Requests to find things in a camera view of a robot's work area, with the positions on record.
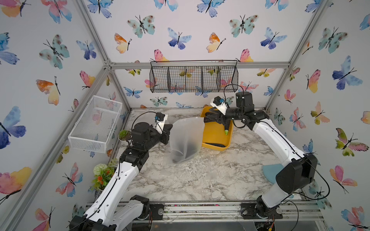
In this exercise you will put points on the eggplant in tray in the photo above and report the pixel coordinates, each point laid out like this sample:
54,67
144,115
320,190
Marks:
217,145
226,127

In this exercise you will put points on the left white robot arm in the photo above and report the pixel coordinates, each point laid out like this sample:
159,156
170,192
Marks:
102,215

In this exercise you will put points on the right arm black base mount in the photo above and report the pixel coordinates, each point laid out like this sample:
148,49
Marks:
260,211

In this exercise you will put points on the small white potted succulent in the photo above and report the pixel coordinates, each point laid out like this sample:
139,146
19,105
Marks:
125,135

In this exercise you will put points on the eggplant in tray middle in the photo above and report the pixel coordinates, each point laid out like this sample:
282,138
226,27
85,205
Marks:
226,127

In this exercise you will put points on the eggplant in tray front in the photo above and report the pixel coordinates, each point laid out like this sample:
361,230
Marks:
217,145

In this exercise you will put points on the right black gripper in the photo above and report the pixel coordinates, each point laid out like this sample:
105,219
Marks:
217,117

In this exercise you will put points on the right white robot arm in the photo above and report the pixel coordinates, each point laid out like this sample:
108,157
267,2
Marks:
299,168

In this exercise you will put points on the yellow plastic tray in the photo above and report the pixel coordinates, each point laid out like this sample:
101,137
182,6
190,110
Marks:
214,132

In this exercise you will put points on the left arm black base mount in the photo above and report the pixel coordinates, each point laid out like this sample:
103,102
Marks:
150,211

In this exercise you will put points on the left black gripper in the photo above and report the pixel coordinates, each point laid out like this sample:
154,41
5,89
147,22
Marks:
165,134

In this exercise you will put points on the aluminium front rail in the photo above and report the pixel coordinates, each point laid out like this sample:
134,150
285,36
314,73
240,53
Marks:
230,211

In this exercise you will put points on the light blue plastic scoop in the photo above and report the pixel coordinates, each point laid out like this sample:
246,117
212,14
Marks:
273,171

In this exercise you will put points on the black wire wall basket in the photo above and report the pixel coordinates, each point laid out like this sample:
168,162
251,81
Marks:
193,76

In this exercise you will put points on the potted orange flower plant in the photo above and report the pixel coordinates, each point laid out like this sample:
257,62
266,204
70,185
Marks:
102,175

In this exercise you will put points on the white mesh wall basket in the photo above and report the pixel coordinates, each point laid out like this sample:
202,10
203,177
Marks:
93,130

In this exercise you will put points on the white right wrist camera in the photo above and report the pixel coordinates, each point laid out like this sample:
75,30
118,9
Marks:
220,104

